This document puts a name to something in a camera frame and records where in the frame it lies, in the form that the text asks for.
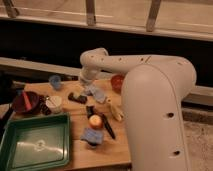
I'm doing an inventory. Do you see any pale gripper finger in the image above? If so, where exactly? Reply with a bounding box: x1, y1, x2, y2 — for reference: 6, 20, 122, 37
73, 90, 82, 99

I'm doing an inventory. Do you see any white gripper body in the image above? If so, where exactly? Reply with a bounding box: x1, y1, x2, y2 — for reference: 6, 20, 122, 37
79, 69, 95, 87

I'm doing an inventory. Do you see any black eraser block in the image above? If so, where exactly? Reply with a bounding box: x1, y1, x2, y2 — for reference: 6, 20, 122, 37
68, 92, 87, 104

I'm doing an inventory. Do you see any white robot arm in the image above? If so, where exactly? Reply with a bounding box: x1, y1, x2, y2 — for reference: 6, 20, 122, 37
80, 48, 197, 171

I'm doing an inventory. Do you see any green plastic tray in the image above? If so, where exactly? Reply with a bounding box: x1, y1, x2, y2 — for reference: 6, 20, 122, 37
0, 114, 70, 171

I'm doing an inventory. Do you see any small black block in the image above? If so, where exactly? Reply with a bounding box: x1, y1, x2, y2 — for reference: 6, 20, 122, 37
86, 106, 94, 118

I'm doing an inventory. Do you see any light blue cloth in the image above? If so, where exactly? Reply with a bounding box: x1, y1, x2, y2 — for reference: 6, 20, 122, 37
81, 83, 107, 104

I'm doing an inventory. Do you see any white cup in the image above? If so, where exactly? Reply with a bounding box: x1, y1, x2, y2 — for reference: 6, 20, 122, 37
45, 96, 62, 113

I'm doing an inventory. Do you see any small blue cup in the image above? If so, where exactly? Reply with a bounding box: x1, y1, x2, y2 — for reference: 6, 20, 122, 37
49, 75, 62, 90

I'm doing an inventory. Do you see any orange bowl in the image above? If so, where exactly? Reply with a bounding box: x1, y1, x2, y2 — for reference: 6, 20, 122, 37
111, 75, 124, 93

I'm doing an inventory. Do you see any orange round fruit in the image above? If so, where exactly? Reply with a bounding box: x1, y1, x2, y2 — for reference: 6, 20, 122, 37
89, 115, 103, 129

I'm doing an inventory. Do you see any blue cloth piece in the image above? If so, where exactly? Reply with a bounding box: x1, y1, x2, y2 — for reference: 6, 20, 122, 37
80, 128, 104, 146

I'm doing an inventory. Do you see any wooden table board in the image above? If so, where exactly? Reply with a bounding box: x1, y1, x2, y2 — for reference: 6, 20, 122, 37
13, 78, 134, 171

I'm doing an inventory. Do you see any dark red bowl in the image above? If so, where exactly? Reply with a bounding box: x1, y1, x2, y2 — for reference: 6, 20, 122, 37
12, 91, 39, 114

